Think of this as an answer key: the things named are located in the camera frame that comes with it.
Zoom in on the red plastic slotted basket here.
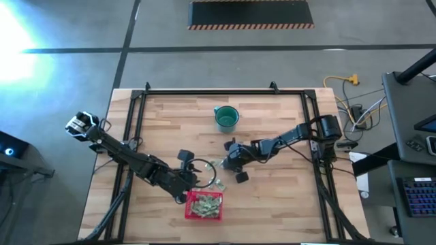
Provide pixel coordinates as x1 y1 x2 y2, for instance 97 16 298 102
185 190 224 221

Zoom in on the black power adapter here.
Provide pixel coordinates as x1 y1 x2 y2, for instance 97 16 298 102
350 104 367 130

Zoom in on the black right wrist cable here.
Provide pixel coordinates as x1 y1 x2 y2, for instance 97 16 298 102
250 115 345 171

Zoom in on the small black keypad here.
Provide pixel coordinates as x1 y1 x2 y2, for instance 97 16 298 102
405 138 425 152

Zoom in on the black tablet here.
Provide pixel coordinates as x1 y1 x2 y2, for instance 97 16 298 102
414 114 436 133

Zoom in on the white paper sheet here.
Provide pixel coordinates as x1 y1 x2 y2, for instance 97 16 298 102
349 151 371 193

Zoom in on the backlit black keyboard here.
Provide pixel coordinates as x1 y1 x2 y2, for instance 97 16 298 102
396 176 436 218

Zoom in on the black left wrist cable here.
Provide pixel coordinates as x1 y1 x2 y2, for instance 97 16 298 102
185 158 217 189

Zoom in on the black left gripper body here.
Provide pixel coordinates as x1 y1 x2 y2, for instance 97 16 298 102
159 149 198 203

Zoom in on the white cable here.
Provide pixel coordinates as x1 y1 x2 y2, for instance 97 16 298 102
352 97 388 131

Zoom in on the dark grey desk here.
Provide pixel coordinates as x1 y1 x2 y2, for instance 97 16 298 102
388 159 436 245
381 71 436 166

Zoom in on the black cart with blue light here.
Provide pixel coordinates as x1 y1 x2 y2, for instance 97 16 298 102
0 131 55 245

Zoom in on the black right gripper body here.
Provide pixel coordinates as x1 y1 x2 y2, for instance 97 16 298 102
223 137 262 184

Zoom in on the black hazard-striped floor mat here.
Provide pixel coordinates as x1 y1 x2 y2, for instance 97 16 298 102
187 0 315 31

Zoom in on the black stand pole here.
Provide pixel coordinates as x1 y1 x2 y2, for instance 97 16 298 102
394 47 436 85

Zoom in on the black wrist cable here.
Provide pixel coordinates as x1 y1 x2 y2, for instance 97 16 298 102
185 158 217 189
250 115 345 171

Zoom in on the yellow extension cord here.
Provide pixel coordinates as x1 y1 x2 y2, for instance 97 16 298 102
322 73 389 123

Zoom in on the green enamel mug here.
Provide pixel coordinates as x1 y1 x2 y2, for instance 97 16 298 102
213 105 240 134

